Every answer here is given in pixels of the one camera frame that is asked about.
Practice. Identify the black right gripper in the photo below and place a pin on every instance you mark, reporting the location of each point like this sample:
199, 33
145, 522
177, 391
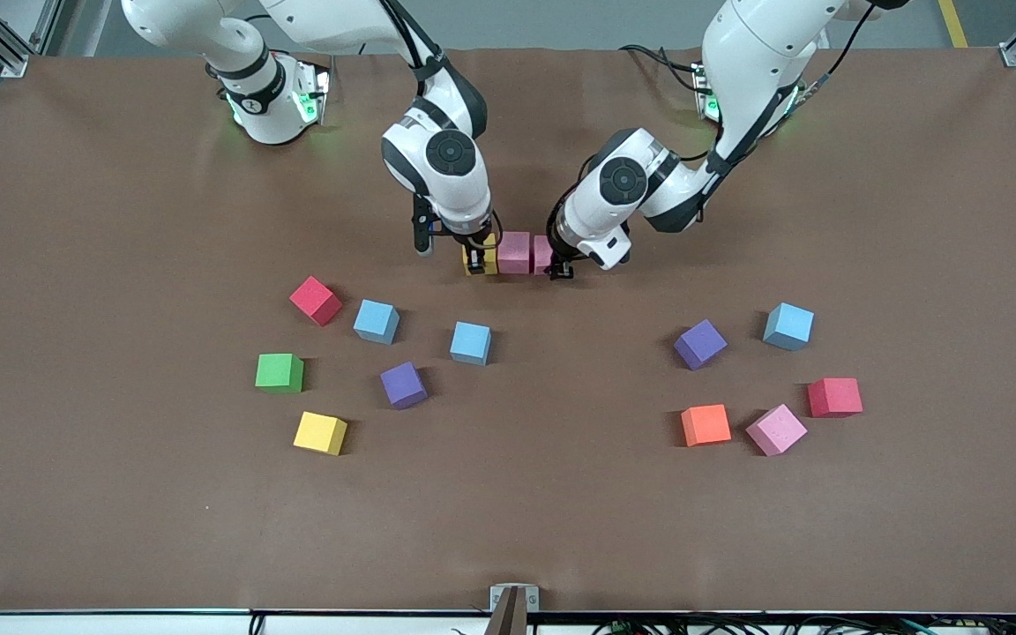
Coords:
475, 250

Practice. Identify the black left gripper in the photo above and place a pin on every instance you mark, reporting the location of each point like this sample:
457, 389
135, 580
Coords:
558, 266

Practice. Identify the yellow foam cube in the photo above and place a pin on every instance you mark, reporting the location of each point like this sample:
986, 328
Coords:
320, 433
491, 257

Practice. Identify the pink foam cube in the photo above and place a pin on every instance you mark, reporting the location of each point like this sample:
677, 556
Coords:
541, 252
776, 429
513, 252

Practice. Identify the blue foam cube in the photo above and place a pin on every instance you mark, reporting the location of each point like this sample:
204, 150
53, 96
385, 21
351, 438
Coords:
376, 322
788, 325
470, 343

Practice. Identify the purple foam cube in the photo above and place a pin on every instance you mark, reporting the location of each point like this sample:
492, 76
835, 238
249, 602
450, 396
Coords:
403, 385
700, 344

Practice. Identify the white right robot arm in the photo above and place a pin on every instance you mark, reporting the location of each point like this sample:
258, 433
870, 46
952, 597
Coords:
451, 154

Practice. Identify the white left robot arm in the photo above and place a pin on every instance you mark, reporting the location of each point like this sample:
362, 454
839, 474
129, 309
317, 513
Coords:
623, 181

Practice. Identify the red foam cube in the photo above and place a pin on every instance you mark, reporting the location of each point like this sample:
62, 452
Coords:
314, 302
834, 397

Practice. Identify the orange foam cube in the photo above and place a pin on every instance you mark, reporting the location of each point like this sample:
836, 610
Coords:
705, 425

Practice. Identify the green foam cube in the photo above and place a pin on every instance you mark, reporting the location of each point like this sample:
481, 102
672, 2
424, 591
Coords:
279, 372

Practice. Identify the grey connector plate green light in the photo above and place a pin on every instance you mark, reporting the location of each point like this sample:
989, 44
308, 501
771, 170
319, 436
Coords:
704, 88
314, 97

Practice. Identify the brown table cover sheet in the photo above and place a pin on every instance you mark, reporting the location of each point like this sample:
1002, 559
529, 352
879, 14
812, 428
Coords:
508, 511

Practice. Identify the yellow floor tape strip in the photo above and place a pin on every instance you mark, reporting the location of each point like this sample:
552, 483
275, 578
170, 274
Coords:
953, 22

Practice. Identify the small grey metal bracket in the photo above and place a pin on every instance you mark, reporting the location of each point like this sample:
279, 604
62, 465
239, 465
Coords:
497, 600

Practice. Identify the brown camera mount strip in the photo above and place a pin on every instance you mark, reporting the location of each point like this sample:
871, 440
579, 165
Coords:
508, 617

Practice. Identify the white table edge rail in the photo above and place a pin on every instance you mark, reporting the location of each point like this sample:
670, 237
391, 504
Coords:
120, 624

